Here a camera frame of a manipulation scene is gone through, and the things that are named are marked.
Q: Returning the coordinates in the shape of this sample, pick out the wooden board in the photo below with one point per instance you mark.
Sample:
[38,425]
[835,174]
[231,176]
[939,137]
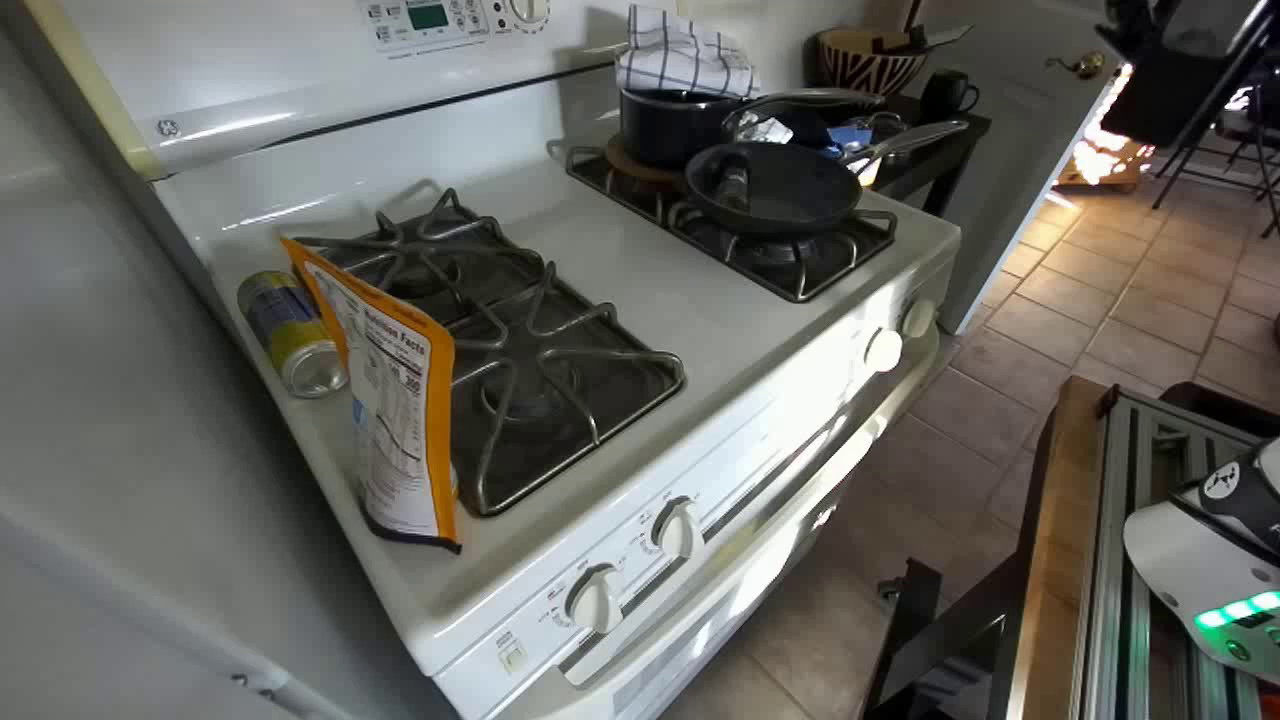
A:
[1060,560]

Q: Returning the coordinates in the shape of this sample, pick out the white refrigerator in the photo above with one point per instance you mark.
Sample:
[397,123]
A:
[123,464]

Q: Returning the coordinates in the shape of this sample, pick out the round cork trivet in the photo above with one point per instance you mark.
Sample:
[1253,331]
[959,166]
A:
[632,168]

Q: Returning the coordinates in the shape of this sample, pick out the dark saucepan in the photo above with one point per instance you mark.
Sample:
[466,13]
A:
[663,125]

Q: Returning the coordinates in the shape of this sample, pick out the black grate under pans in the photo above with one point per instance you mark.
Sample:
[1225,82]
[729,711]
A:
[800,274]

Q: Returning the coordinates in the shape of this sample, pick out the black metal bracket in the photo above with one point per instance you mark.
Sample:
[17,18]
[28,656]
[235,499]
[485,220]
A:
[912,605]

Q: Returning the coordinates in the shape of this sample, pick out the black mug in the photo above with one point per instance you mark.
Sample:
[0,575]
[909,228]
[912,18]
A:
[947,98]

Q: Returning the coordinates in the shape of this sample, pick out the white gas stove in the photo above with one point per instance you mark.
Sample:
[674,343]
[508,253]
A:
[665,281]

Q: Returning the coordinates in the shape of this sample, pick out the white door with knob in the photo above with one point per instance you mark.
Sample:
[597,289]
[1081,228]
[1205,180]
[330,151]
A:
[1014,82]

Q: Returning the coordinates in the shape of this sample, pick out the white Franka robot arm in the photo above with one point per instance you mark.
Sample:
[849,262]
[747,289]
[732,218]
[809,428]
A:
[1187,560]

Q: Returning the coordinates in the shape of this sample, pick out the white stove knob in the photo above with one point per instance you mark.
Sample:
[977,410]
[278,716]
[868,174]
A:
[674,524]
[589,598]
[916,318]
[882,348]

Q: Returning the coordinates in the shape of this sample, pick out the woven patterned basket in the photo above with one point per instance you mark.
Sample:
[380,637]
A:
[864,64]

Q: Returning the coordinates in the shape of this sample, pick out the yellow blue can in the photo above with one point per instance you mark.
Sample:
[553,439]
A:
[286,324]

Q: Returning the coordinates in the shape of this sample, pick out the black tripod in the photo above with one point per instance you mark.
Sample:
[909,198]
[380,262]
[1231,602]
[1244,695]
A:
[1223,85]

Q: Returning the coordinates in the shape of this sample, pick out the black frying pan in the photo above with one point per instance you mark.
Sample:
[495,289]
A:
[794,200]

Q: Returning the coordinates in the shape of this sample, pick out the aluminium profile frame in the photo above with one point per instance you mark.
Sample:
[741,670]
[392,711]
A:
[1115,560]

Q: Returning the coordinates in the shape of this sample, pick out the orange white food packet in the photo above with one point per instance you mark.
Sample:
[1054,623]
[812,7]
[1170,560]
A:
[402,413]

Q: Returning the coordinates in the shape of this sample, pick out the black grate without pans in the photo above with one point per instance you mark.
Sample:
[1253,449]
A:
[561,386]

